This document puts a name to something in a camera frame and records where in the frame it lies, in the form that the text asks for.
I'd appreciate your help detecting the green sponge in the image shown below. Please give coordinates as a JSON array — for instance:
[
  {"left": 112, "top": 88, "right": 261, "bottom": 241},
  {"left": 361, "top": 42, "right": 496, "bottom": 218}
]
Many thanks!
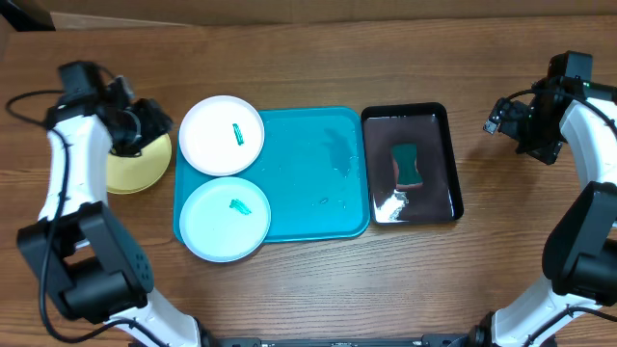
[{"left": 391, "top": 144, "right": 423, "bottom": 190}]

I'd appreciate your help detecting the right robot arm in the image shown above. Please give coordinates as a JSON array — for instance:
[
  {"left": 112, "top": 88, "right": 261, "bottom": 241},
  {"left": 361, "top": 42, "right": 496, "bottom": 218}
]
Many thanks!
[{"left": 464, "top": 77, "right": 616, "bottom": 346}]

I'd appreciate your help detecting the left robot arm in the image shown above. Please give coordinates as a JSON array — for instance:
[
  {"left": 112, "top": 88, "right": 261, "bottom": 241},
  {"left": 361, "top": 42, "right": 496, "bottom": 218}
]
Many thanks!
[{"left": 17, "top": 72, "right": 210, "bottom": 346}]

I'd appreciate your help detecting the dark object top left corner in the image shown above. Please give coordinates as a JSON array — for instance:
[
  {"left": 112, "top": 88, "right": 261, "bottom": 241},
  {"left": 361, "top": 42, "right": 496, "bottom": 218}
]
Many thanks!
[{"left": 1, "top": 0, "right": 56, "bottom": 32}]

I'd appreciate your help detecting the green stain on blue plate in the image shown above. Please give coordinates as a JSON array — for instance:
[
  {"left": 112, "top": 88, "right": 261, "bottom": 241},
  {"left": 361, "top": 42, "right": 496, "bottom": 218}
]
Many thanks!
[{"left": 229, "top": 199, "right": 252, "bottom": 216}]

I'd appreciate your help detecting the black water tray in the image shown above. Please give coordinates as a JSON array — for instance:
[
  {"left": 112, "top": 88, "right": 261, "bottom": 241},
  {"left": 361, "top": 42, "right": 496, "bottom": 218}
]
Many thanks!
[{"left": 361, "top": 102, "right": 464, "bottom": 226}]

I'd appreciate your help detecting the light blue plate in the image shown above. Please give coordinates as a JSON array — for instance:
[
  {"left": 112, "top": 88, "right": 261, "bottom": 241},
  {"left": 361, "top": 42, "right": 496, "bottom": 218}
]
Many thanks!
[{"left": 178, "top": 177, "right": 271, "bottom": 263}]

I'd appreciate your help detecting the white plate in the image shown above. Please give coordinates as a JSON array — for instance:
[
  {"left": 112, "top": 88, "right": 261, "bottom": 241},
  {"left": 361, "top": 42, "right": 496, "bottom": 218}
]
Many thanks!
[{"left": 178, "top": 95, "right": 265, "bottom": 176}]

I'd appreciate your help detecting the yellow-green rimmed plate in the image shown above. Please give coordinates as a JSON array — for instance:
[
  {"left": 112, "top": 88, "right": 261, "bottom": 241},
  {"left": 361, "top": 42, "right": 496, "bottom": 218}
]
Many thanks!
[{"left": 107, "top": 135, "right": 173, "bottom": 195}]

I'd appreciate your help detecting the green stain on white plate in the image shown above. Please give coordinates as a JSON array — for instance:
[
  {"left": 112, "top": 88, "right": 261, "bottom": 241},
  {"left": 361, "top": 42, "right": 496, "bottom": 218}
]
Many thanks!
[{"left": 232, "top": 123, "right": 245, "bottom": 146}]

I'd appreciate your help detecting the teal plastic serving tray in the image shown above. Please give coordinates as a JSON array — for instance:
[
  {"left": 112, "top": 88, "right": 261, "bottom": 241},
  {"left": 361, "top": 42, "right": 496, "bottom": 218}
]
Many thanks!
[{"left": 173, "top": 106, "right": 371, "bottom": 244}]

